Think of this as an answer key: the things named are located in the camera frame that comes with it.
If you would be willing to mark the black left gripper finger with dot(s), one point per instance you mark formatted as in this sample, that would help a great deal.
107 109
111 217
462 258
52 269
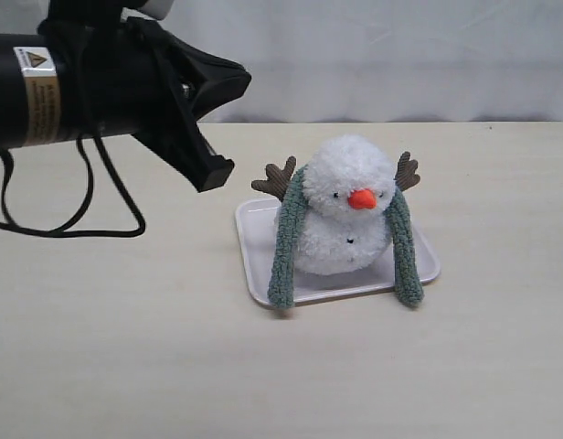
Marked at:
176 139
212 81

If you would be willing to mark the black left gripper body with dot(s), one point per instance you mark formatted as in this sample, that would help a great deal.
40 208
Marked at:
107 77

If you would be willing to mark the green fluffy scarf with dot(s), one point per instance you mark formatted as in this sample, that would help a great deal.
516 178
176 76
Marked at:
340 220

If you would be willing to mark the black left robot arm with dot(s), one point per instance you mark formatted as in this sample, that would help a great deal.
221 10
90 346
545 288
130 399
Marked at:
21 73

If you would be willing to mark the white plush snowman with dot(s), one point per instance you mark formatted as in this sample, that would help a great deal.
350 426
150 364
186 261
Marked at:
352 150

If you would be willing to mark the white backdrop curtain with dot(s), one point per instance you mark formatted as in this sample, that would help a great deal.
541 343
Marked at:
384 61

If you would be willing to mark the white rectangular tray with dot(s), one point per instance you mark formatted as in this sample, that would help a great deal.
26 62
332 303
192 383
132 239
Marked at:
256 231

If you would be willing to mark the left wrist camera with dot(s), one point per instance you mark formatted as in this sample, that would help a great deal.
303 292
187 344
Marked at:
155 9

